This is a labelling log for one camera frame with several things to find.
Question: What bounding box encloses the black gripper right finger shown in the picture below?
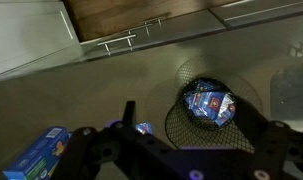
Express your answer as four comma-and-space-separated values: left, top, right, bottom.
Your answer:
235, 99, 303, 180

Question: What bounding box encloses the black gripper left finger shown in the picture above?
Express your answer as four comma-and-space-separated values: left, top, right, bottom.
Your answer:
53, 100, 149, 180

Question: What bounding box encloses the black wire mesh basket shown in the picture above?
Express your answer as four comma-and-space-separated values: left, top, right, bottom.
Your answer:
164, 56, 264, 154

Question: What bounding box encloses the blue cardboard box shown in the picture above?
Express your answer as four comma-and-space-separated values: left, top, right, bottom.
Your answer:
3, 126, 71, 180

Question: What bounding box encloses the small blue loose packet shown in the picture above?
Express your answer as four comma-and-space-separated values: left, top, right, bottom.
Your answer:
134, 122, 154, 136

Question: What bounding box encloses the blue packet with red badge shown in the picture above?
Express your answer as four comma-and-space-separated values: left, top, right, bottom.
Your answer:
196, 91, 226, 118

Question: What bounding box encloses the blue sticker packet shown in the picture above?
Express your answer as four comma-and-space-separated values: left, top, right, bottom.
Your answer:
185, 79, 223, 101

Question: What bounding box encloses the grey cabinet door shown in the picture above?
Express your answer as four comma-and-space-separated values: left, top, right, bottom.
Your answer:
0, 0, 83, 80

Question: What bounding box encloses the grey drawer stack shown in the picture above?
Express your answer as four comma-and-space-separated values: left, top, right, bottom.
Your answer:
78, 9, 227, 62

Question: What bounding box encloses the silver drawer bar handle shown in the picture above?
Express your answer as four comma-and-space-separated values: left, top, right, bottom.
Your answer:
122, 22, 154, 38
140, 16, 164, 28
97, 33, 137, 56

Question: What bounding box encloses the silver cabinet door handle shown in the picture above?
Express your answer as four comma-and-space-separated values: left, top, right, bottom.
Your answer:
59, 10, 74, 40

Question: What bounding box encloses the grey cabinet with long handle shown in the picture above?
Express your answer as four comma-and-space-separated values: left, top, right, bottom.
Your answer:
209, 0, 303, 29

